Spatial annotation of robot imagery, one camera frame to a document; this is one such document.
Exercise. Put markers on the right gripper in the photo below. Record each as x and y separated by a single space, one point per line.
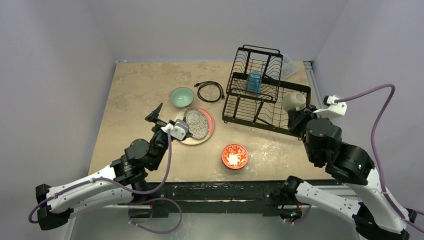
296 117

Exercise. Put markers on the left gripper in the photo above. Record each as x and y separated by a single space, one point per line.
153 117

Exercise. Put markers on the small grey mug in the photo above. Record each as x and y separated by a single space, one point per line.
293 101

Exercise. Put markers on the blue polka dot mug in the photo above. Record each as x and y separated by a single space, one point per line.
254 82

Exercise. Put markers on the red floral bowl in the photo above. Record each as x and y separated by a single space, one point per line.
234 156

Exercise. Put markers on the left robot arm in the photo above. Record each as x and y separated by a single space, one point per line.
120 182

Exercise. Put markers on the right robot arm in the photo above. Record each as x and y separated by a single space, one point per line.
372 215

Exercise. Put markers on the pink and cream plate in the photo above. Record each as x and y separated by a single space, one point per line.
192 141

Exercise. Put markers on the grey speckled plate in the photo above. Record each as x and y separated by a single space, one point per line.
197 121

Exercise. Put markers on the mint green bowl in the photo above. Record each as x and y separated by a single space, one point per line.
181 97

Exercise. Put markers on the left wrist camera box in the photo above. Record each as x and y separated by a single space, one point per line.
177 129

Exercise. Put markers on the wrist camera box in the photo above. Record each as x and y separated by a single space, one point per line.
177 129
333 110

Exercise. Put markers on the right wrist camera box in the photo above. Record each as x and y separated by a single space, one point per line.
333 110

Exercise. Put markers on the black wire dish rack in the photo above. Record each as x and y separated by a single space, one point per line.
263 111

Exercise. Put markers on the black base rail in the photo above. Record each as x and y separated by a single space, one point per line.
268 198

